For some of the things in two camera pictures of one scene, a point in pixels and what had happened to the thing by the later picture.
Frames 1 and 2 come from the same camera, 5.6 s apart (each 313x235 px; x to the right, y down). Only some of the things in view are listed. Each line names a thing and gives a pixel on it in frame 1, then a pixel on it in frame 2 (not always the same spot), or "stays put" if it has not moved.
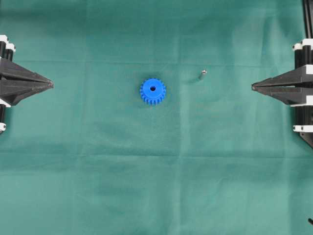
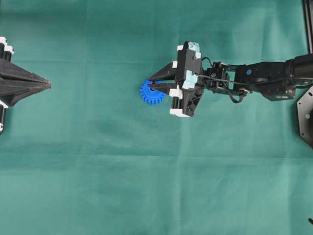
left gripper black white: [11, 91] stays put
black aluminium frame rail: [308, 18] stays put
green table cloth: [152, 126] stays put
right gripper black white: [295, 96] to [186, 98]
